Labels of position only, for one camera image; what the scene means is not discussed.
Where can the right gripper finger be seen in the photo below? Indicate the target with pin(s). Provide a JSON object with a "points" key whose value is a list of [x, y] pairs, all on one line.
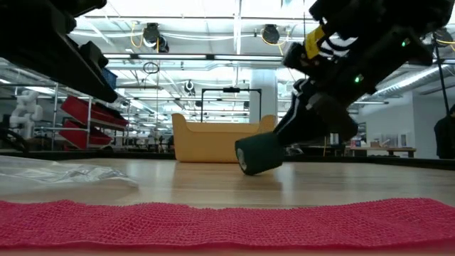
{"points": [[336, 121], [302, 121]]}

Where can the red bandage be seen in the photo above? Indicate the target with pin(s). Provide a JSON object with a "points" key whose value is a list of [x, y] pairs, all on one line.
{"points": [[227, 224]]}

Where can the black gantry with camera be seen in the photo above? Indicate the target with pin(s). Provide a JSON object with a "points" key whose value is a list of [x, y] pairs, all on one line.
{"points": [[231, 89]]}

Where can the wooden workbench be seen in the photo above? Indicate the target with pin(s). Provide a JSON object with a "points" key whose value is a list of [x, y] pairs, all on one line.
{"points": [[391, 151]]}

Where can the person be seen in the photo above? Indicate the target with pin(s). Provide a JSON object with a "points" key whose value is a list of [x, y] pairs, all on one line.
{"points": [[444, 138]]}

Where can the yellow plastic bin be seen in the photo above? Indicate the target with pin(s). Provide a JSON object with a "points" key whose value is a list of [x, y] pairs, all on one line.
{"points": [[213, 142]]}

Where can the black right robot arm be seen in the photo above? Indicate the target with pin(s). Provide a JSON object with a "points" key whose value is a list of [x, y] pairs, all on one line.
{"points": [[391, 14]]}

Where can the white round pillar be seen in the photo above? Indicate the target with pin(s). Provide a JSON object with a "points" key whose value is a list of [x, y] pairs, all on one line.
{"points": [[263, 96]]}

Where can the thin black slanted pole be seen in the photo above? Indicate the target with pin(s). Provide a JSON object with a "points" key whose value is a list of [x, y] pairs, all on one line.
{"points": [[440, 78]]}

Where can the red tilted storage bin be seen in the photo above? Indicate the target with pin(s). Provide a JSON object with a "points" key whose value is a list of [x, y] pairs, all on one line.
{"points": [[81, 110], [81, 137]]}

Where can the metal shelf rack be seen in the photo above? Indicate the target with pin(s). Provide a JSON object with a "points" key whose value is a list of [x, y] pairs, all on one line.
{"points": [[55, 117]]}

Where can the white robot figure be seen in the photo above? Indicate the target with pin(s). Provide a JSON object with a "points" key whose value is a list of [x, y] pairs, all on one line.
{"points": [[26, 113]]}

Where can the dark green bandage roll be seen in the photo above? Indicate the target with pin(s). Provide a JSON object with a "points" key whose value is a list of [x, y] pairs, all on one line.
{"points": [[261, 154]]}

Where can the clear plastic zip bag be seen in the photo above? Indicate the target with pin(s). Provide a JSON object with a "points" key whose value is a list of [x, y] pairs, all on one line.
{"points": [[53, 174]]}

